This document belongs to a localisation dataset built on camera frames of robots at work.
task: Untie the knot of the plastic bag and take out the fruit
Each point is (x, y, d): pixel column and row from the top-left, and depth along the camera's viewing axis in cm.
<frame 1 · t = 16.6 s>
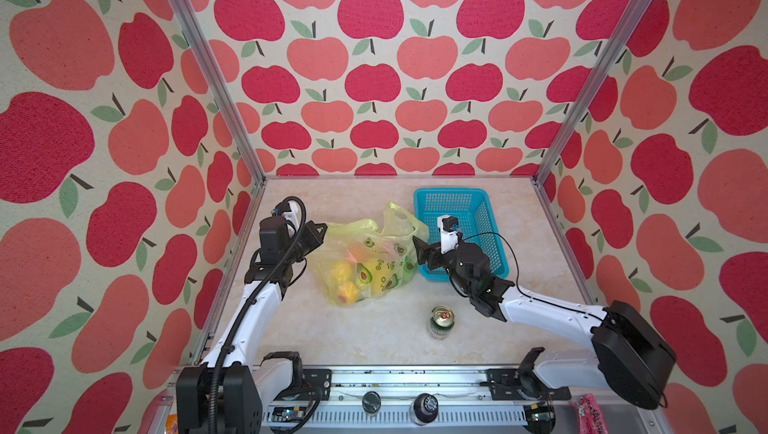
left hand: (331, 226, 81), fingers closed
right hand: (434, 232, 82), fingers open
yellow plastic bag: (356, 260, 89), point 10 cm above the table
teal plastic basket: (476, 223, 109), on the table
green drink can: (441, 322, 76), point 11 cm above the table
yellow toy fruit: (347, 289, 86), point 7 cm above the table

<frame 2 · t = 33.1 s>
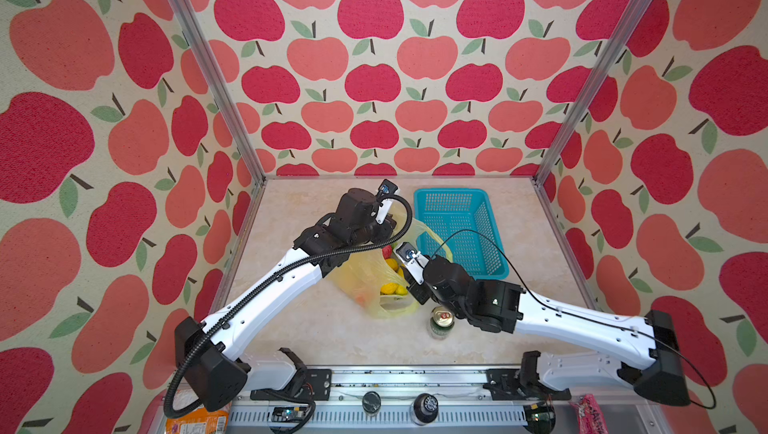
left hand: (395, 217, 74), fingers closed
right hand: (415, 259, 71), fingers open
yellow toy fruit: (389, 291, 86), point 7 cm above the table
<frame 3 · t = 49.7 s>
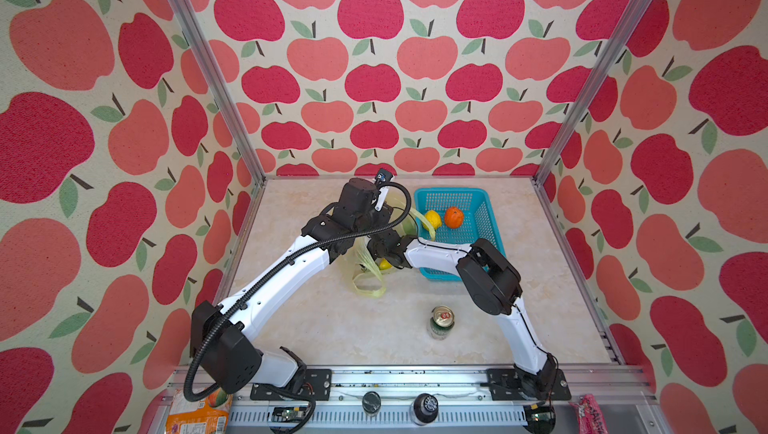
left hand: (389, 204, 77), fingers closed
right hand: (363, 241, 97), fingers open
yellow plastic bag: (371, 282, 92), point 3 cm above the table
yellow toy fruit: (434, 219, 103), point 6 cm above the table
orange toy tangerine: (453, 217, 103), point 7 cm above the table
the other named things where they were.

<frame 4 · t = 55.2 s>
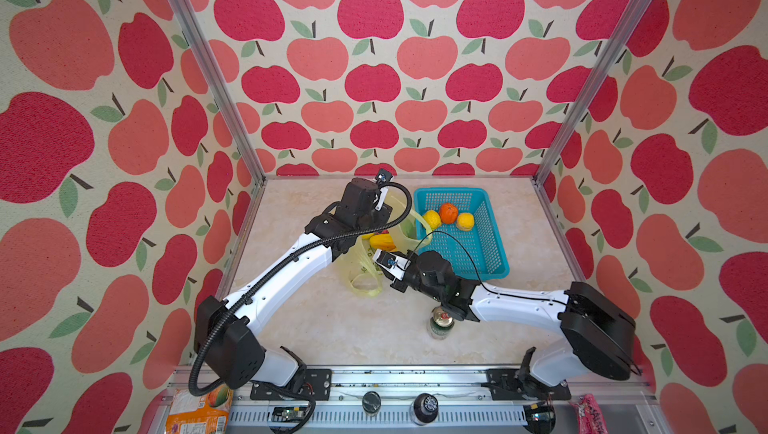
left hand: (387, 204, 78), fingers closed
right hand: (389, 252, 79), fingers open
yellow toy peach: (465, 221, 103), point 6 cm above the table
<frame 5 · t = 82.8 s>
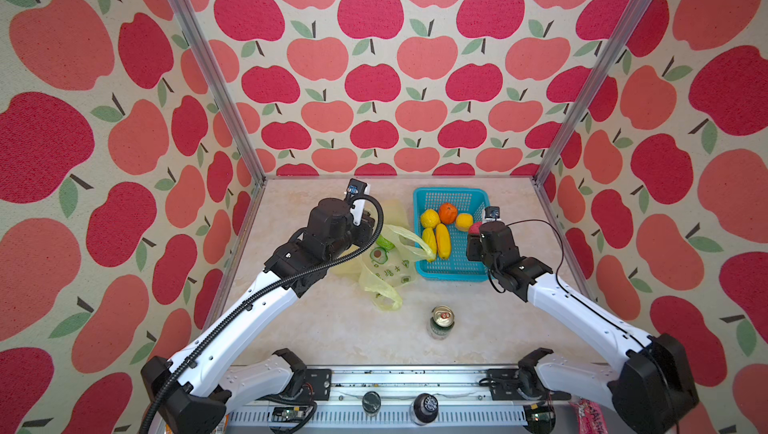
left hand: (375, 213, 70), fingers closed
right hand: (484, 235, 84), fingers open
yellow plastic bag: (389, 265, 98), on the table
yellow toy corn: (429, 238, 100), point 5 cm above the table
green toy fruit: (386, 244, 99), point 5 cm above the table
